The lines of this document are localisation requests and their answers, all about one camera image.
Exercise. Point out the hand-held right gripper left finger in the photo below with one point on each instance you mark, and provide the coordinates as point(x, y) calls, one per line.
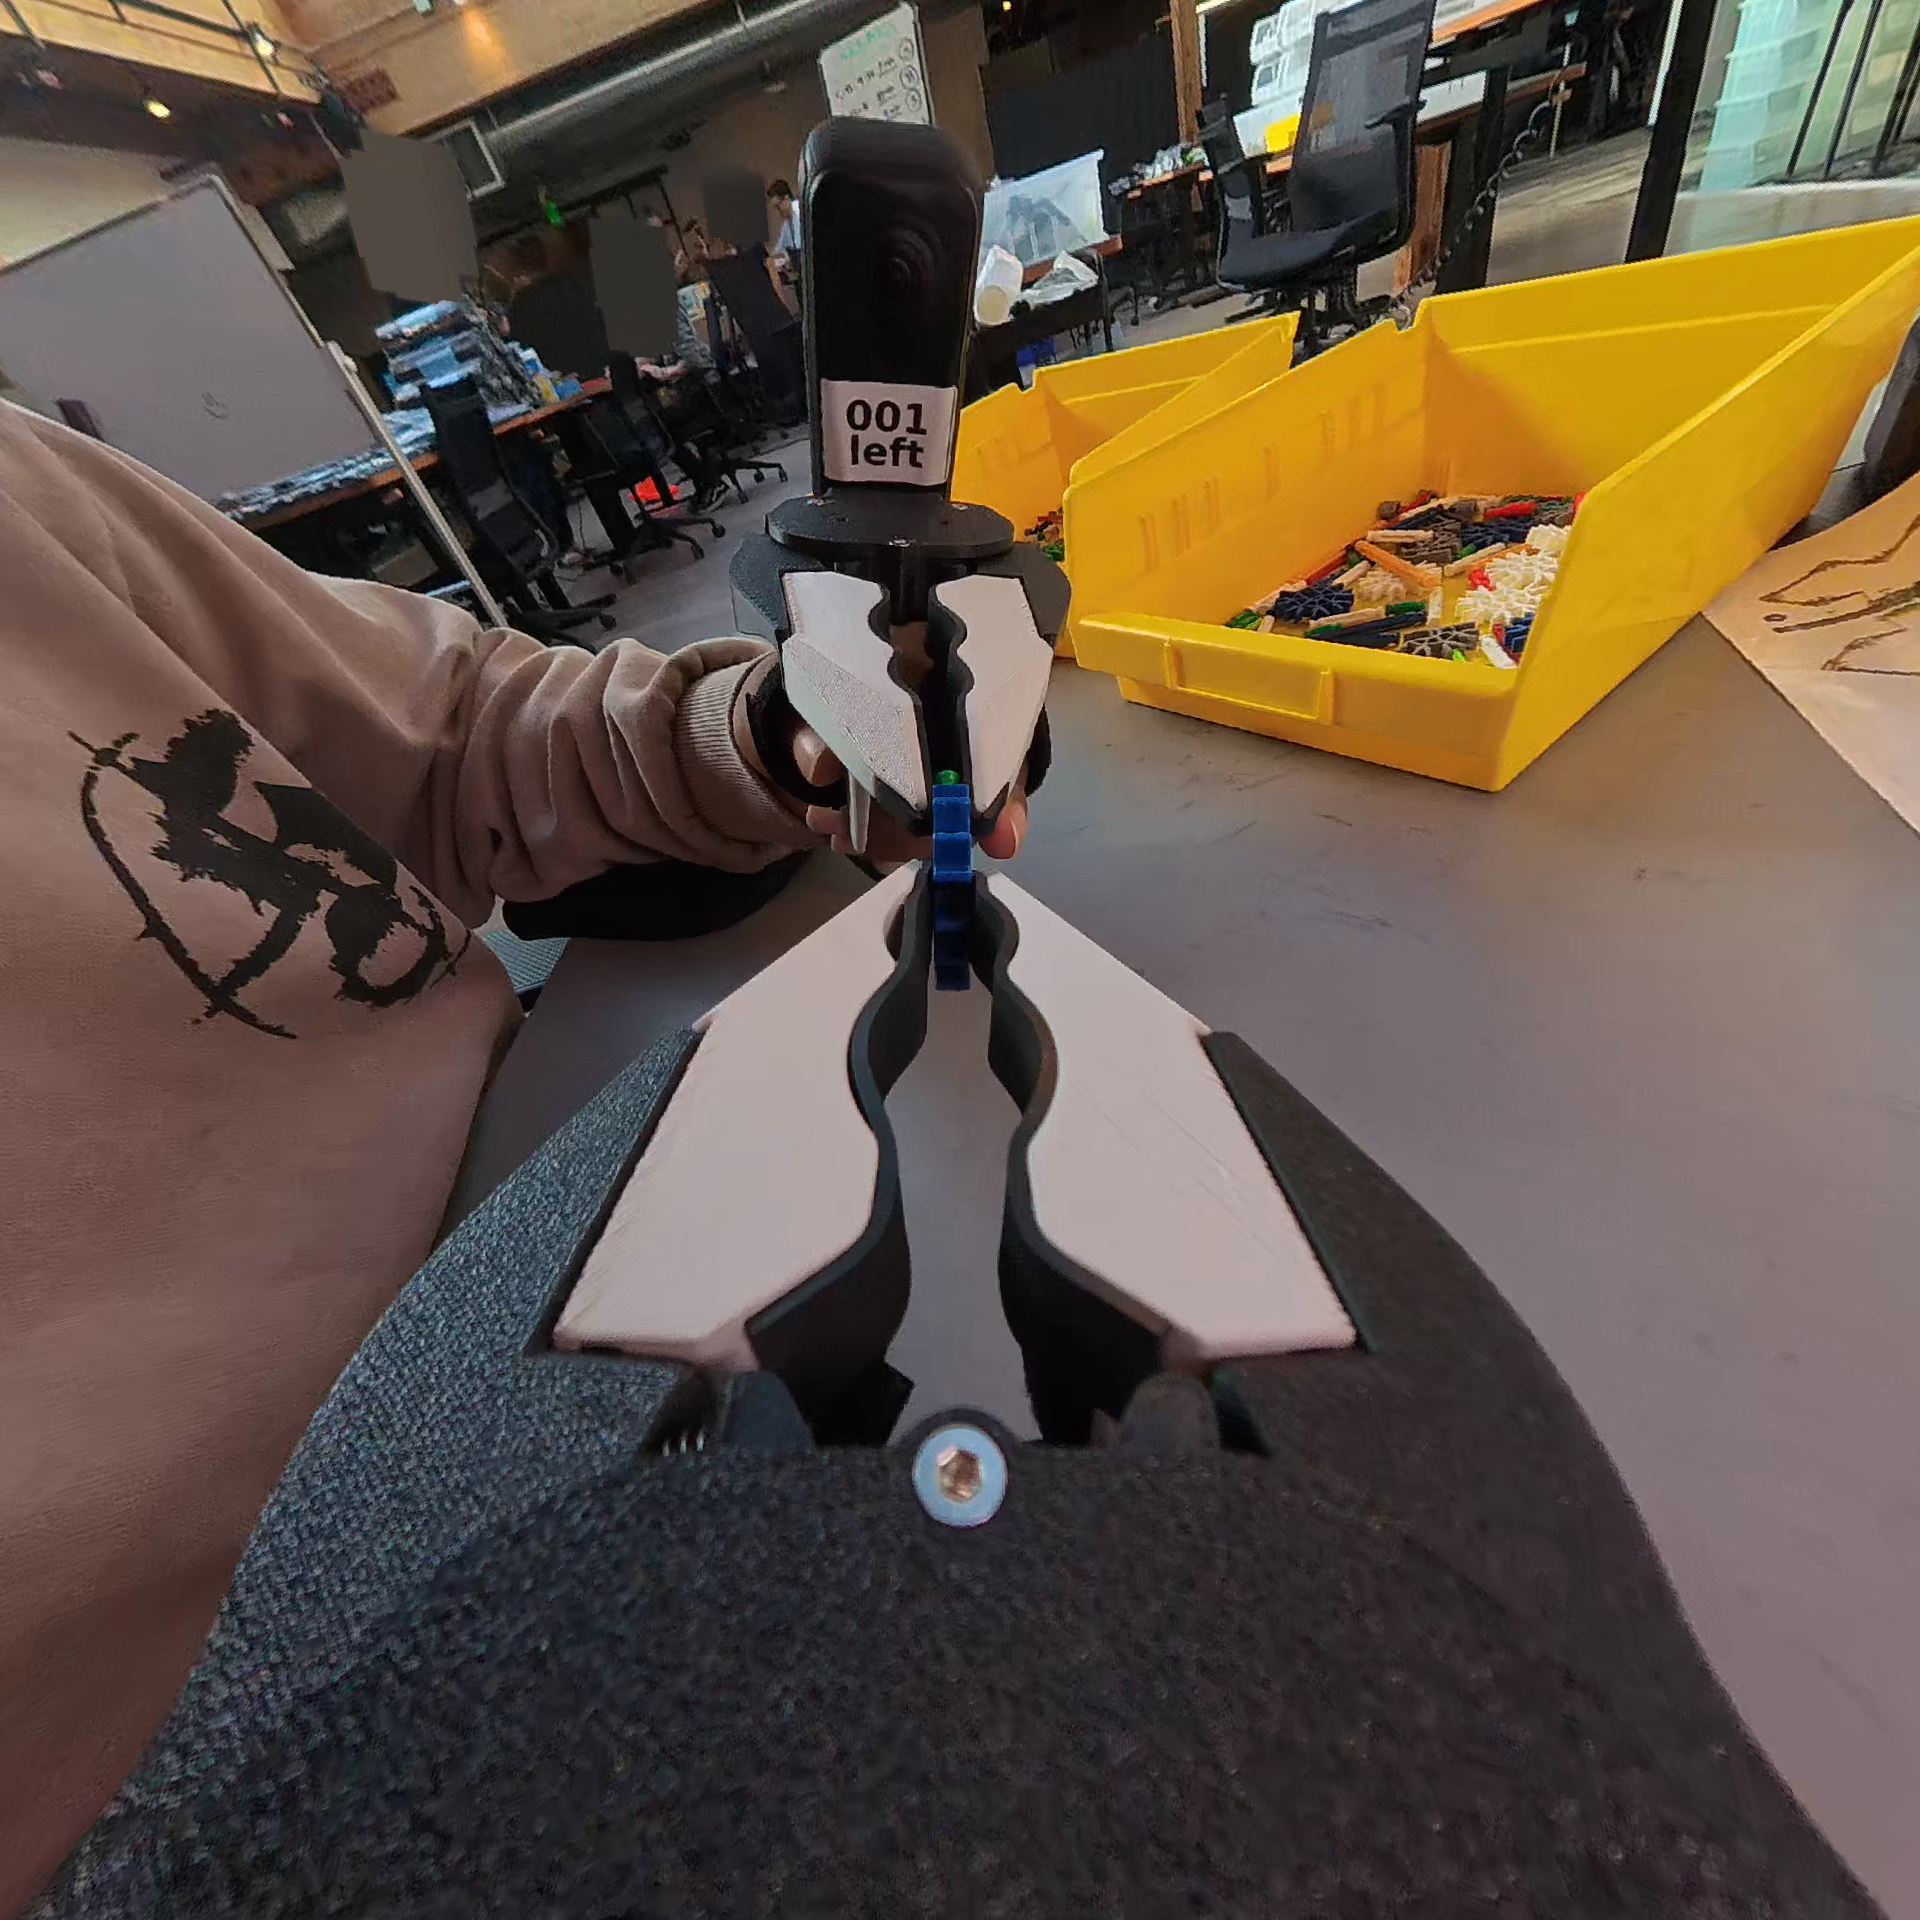
point(750, 1186)

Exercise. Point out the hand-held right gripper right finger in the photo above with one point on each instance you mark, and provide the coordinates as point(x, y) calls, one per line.
point(1170, 1186)

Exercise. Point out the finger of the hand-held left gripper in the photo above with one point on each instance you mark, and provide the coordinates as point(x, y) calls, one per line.
point(1006, 664)
point(846, 675)

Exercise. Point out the large blue connector fan assembly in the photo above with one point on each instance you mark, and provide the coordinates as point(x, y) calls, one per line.
point(953, 898)

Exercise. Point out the yellow storage bin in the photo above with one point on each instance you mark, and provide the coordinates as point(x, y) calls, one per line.
point(1346, 706)
point(1021, 437)

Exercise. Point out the pile of toy pieces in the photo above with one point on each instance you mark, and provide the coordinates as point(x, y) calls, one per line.
point(1425, 576)
point(1046, 535)

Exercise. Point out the person's left forearm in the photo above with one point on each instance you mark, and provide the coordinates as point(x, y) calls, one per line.
point(603, 747)

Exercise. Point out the grey desk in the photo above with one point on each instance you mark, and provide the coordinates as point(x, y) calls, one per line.
point(1425, 978)

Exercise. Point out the person's left hand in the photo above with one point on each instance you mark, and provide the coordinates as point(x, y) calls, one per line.
point(897, 839)

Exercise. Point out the clear plastic bag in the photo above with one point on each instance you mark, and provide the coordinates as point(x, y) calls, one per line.
point(1051, 225)

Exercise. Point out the white writing board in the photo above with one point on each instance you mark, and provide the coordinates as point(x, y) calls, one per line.
point(882, 71)

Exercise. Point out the black office chair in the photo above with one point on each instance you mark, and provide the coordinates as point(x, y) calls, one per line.
point(1346, 160)
point(661, 454)
point(504, 509)

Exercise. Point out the cluttered background work table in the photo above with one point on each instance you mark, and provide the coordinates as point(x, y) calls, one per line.
point(395, 454)

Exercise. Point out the grey rolling partition board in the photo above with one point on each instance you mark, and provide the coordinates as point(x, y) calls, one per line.
point(162, 340)

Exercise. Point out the toy instruction sheet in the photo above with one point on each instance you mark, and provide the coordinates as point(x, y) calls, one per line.
point(1830, 644)

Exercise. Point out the wall air vent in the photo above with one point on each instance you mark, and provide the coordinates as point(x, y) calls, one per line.
point(474, 155)

